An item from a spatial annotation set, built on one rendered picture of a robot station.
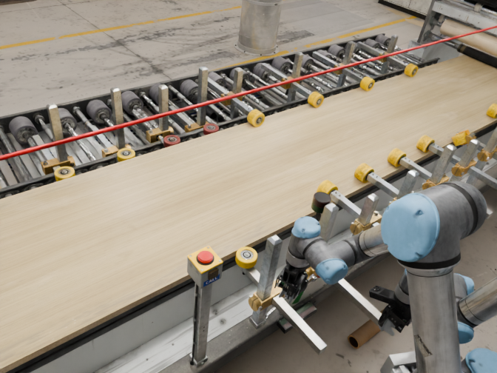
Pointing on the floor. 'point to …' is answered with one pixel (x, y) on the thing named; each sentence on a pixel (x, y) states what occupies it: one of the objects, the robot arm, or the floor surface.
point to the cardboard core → (363, 334)
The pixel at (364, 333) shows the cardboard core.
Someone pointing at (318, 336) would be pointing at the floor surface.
